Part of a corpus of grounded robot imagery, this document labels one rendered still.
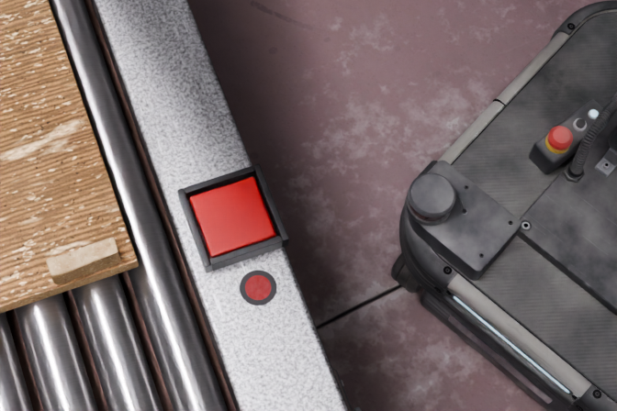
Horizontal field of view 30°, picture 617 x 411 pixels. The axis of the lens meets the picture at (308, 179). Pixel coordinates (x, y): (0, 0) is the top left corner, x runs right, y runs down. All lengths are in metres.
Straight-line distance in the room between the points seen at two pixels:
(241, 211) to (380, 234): 1.02
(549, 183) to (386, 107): 0.41
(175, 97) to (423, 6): 1.21
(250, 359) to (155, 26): 0.33
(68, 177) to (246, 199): 0.15
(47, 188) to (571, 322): 0.95
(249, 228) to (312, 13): 1.23
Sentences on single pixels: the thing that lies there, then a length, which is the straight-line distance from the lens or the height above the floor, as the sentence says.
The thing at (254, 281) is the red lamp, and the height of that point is 0.92.
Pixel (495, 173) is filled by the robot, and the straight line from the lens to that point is 1.81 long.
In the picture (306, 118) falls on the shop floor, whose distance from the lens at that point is 2.08.
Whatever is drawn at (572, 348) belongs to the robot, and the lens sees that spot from 1.74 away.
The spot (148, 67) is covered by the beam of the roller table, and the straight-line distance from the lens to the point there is 1.08.
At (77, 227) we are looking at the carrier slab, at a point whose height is 0.94.
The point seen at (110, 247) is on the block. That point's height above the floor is 0.96.
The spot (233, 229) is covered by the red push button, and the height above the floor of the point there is 0.93.
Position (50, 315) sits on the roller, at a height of 0.92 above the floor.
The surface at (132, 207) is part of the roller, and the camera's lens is 1.01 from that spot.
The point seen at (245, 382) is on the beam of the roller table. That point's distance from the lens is 0.97.
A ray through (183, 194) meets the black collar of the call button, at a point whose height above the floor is 0.93.
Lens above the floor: 1.85
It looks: 66 degrees down
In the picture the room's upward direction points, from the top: 6 degrees clockwise
